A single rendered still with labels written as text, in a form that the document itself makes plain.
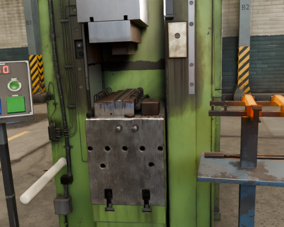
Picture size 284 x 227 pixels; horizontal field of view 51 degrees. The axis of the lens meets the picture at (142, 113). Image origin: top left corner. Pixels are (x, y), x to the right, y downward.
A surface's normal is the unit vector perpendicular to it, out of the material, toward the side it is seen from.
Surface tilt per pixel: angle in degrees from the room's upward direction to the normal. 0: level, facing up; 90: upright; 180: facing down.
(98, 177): 90
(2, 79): 60
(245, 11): 90
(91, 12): 90
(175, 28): 90
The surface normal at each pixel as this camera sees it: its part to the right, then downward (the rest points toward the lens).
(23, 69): 0.26, -0.33
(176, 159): -0.11, 0.21
